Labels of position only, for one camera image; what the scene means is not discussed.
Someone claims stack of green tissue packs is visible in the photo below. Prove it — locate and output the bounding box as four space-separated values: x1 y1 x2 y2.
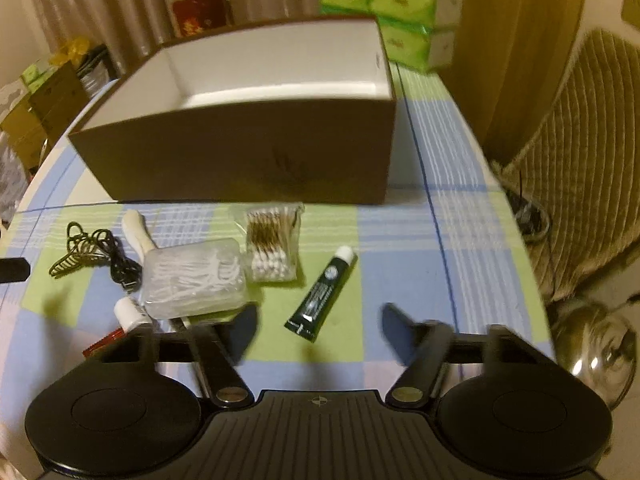
317 0 464 74

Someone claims brown box with white inside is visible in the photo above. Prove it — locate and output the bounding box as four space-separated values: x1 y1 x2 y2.
67 15 399 206

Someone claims beige curtain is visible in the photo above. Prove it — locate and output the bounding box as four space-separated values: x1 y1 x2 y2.
25 0 322 77

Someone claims red gift bag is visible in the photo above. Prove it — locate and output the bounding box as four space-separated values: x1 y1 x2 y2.
172 0 234 39

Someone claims olive hair claw clip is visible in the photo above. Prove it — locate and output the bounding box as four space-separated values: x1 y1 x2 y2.
48 221 109 278

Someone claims clear box of floss picks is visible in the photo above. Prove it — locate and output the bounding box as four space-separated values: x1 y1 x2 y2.
139 237 261 320

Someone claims quilted chair cushion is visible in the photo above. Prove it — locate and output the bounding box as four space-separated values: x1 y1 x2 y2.
492 29 640 302

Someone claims small white bottle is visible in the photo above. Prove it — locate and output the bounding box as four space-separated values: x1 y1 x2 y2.
113 295 154 334

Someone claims red snack packet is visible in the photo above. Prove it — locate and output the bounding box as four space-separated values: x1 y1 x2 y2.
82 327 126 359

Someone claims dark green tube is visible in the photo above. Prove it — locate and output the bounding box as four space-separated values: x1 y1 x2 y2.
284 246 357 344

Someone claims yellow plastic bag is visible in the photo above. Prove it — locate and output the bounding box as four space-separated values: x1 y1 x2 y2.
50 37 94 67

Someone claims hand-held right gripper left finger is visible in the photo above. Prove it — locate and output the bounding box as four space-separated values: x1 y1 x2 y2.
95 304 262 407

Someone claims bag of cotton swabs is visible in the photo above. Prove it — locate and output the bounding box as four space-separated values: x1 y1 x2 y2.
234 202 306 285

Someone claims golden curtain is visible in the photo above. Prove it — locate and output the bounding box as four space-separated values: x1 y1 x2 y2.
440 0 592 161

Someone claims black cable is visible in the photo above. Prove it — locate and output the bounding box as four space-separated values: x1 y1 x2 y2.
92 229 144 294

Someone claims shiny metal pot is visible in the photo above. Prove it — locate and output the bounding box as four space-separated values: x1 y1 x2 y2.
549 299 637 412

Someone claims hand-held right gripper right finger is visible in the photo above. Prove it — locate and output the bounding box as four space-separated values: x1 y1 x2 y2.
381 302 556 407

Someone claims cream hair claw clip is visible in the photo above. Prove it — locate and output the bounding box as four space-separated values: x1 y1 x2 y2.
122 210 161 262

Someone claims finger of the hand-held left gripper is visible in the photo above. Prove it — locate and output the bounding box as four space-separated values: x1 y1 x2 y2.
0 258 27 284

